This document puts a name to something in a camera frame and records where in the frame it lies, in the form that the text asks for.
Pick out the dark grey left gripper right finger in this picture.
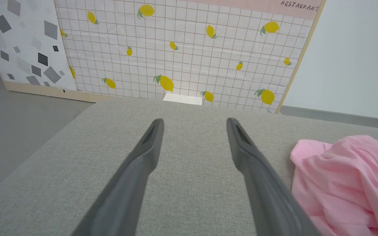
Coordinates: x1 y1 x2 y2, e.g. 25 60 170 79
226 118 321 236

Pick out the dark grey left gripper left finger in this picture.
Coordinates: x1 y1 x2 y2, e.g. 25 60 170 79
71 118 165 236

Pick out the pink garment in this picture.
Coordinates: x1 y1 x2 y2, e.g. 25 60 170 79
290 135 378 236

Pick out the white rectangular block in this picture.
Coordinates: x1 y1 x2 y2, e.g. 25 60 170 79
163 93 203 106

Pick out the lemon print grid board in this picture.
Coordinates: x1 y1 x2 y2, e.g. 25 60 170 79
54 0 326 114

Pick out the grey terrazzo print panel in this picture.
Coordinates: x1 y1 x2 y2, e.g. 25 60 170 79
0 0 78 99

